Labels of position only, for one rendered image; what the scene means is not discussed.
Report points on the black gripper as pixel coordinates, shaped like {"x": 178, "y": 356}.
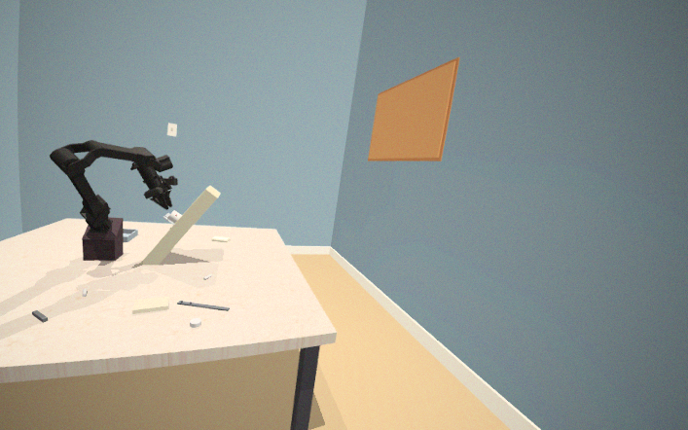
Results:
{"x": 160, "y": 195}

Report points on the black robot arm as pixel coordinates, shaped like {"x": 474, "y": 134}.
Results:
{"x": 96, "y": 209}

